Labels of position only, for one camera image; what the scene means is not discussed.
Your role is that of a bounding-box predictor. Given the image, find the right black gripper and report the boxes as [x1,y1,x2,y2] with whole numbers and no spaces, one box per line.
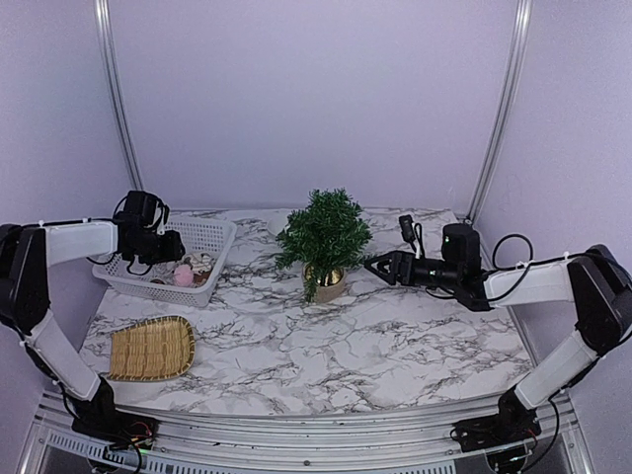
[365,251,461,290]

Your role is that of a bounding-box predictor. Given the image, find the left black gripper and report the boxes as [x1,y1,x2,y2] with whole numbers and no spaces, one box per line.
[130,230,184,266]

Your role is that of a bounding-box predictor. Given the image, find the white plastic basket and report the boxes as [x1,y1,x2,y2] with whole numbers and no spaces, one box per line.
[92,218,239,308]

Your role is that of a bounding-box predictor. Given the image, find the small green christmas tree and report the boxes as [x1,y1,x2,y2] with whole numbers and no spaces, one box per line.
[276,188,372,303]

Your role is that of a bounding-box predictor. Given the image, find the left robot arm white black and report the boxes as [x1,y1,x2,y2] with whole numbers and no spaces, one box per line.
[1,191,185,439]

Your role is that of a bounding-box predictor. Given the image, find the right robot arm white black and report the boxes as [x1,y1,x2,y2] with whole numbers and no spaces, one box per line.
[364,216,631,442]

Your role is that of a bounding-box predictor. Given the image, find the pink pompom ornament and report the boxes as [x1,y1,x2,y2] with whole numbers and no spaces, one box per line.
[173,265,195,287]

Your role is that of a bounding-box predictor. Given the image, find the woven bamboo tray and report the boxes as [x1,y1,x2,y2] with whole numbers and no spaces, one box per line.
[108,316,196,382]

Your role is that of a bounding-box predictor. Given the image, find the white ceramic bowl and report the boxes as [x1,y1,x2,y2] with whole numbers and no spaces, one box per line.
[267,217,288,237]

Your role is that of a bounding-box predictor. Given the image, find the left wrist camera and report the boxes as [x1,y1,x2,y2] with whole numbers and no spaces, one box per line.
[153,203,170,236]

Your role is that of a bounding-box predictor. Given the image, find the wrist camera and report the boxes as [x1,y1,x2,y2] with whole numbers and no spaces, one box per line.
[153,203,170,236]
[399,214,426,259]

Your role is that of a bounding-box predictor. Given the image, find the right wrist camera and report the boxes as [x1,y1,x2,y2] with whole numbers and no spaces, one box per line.
[399,214,426,259]

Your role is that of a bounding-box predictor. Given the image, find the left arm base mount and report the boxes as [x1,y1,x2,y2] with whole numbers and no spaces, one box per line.
[72,412,159,450]

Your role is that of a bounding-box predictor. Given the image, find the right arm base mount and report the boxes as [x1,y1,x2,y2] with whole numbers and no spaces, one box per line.
[449,415,542,452]

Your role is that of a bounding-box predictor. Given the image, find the front aluminium rail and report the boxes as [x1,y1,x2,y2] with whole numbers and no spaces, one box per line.
[18,391,593,473]

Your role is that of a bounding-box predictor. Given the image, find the right aluminium frame post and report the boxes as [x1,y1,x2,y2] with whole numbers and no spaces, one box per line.
[465,0,533,223]

